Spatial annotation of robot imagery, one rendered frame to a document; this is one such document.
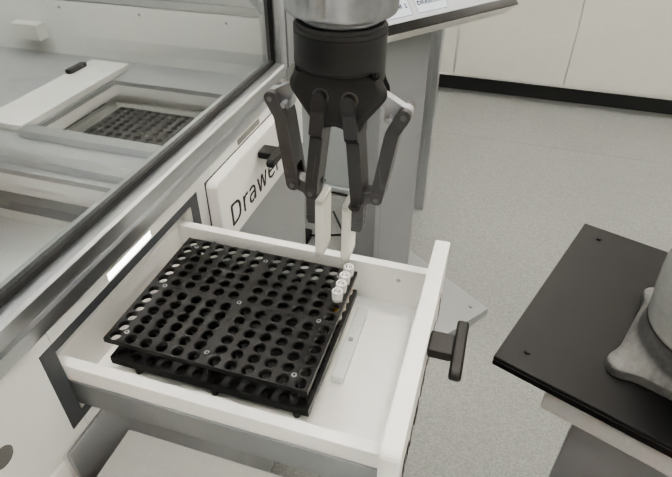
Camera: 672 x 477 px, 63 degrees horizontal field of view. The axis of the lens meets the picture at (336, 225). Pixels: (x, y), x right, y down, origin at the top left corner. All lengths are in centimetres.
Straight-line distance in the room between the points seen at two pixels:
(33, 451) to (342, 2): 49
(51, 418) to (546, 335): 59
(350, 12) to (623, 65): 307
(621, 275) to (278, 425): 59
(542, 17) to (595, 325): 263
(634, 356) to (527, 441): 90
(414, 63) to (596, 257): 74
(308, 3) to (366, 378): 39
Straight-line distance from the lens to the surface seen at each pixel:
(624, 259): 96
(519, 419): 168
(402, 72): 145
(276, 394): 57
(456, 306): 187
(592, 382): 76
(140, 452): 69
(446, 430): 161
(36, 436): 62
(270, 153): 86
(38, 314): 57
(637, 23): 337
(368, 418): 59
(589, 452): 87
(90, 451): 71
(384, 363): 63
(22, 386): 58
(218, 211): 79
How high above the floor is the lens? 133
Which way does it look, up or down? 36 degrees down
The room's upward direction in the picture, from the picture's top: straight up
